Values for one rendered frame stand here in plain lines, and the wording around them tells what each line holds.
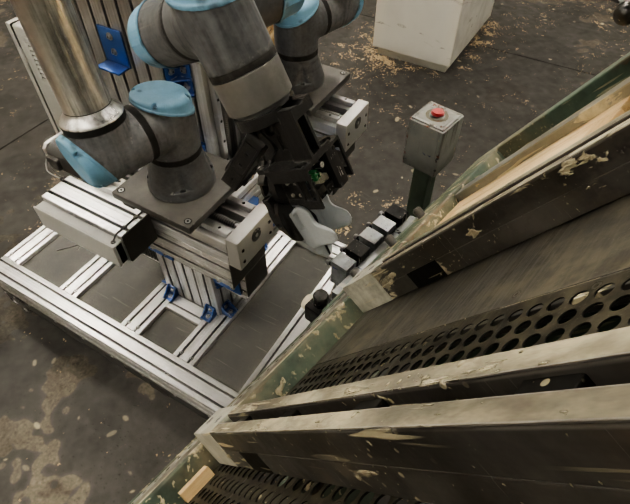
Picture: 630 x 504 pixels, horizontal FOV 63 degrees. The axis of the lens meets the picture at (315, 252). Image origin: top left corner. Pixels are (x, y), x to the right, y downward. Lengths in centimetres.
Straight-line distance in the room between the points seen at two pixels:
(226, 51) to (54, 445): 179
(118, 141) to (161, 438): 126
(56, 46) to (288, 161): 50
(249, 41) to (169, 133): 56
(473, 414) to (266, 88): 37
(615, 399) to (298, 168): 40
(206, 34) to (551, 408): 42
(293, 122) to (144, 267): 170
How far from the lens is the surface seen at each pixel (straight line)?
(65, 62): 96
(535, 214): 73
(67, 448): 212
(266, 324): 192
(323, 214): 65
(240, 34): 53
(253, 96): 54
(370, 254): 143
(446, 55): 366
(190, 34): 54
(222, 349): 189
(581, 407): 24
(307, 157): 55
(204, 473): 97
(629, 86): 111
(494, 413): 28
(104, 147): 101
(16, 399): 229
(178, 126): 107
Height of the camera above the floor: 182
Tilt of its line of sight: 49 degrees down
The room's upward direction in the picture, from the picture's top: straight up
